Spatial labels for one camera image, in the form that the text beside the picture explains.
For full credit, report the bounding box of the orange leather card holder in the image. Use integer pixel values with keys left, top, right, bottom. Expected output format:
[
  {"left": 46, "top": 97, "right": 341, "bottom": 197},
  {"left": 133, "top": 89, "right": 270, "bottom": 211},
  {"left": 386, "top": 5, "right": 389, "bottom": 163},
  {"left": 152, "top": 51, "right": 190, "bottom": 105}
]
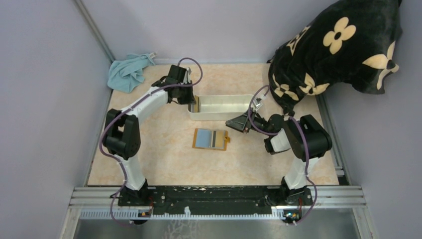
[{"left": 192, "top": 128, "right": 231, "bottom": 151}]

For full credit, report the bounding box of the gold credit card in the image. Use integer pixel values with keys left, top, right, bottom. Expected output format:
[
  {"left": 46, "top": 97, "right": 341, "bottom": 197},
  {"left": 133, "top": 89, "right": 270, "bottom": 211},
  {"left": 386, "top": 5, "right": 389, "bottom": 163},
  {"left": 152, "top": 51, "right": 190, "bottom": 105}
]
[{"left": 190, "top": 95, "right": 200, "bottom": 113}]

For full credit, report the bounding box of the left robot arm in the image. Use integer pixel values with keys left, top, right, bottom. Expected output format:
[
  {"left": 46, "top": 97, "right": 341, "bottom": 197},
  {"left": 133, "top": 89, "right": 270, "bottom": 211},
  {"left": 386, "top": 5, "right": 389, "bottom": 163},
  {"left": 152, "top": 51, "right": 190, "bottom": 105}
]
[{"left": 99, "top": 65, "right": 196, "bottom": 198}]

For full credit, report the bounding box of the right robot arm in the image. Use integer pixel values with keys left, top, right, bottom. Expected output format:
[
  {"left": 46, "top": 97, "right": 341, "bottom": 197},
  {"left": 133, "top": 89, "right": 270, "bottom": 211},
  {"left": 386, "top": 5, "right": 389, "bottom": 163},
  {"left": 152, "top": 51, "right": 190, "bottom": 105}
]
[{"left": 225, "top": 112, "right": 332, "bottom": 203}]

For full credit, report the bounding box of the white plastic bin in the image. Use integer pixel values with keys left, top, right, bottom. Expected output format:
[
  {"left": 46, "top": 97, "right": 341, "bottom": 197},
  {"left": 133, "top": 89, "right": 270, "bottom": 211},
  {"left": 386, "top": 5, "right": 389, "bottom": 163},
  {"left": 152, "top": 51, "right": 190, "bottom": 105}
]
[{"left": 187, "top": 94, "right": 253, "bottom": 121}]

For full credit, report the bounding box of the light blue cloth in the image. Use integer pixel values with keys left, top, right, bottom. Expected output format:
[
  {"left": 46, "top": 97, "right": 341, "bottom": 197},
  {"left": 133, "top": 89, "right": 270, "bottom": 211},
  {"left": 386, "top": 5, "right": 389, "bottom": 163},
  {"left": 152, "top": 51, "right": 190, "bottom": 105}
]
[{"left": 107, "top": 52, "right": 157, "bottom": 93}]

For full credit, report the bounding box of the black floral pillow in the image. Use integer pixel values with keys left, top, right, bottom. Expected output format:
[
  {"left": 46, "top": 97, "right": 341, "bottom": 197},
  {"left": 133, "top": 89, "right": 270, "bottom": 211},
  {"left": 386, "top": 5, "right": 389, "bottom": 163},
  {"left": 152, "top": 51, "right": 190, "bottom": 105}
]
[{"left": 268, "top": 0, "right": 403, "bottom": 116}]

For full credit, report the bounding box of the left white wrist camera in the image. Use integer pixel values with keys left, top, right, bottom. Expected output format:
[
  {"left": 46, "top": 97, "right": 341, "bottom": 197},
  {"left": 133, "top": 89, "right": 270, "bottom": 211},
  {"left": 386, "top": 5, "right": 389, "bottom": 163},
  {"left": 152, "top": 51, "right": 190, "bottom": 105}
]
[{"left": 185, "top": 67, "right": 192, "bottom": 84}]

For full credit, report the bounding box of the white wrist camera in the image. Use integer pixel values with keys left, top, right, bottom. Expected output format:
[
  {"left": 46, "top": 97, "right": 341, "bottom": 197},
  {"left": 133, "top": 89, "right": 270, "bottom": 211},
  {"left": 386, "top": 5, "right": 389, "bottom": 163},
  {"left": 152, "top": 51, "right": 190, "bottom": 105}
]
[
  {"left": 251, "top": 94, "right": 266, "bottom": 112},
  {"left": 185, "top": 67, "right": 192, "bottom": 84}
]

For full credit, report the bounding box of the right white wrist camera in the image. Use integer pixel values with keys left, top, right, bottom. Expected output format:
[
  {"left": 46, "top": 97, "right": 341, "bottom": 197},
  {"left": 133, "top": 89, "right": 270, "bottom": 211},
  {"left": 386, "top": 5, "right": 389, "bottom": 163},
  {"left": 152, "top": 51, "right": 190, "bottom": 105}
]
[{"left": 251, "top": 94, "right": 266, "bottom": 112}]

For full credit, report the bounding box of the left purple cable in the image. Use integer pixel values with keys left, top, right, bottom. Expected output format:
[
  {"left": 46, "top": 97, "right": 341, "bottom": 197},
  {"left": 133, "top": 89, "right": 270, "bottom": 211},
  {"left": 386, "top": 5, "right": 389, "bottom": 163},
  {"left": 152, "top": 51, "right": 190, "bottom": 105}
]
[{"left": 99, "top": 57, "right": 204, "bottom": 228}]

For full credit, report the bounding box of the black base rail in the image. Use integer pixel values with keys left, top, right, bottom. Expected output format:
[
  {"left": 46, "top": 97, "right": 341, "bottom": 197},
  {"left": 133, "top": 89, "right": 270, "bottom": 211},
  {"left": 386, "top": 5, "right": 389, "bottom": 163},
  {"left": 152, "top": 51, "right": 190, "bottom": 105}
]
[{"left": 117, "top": 185, "right": 313, "bottom": 216}]

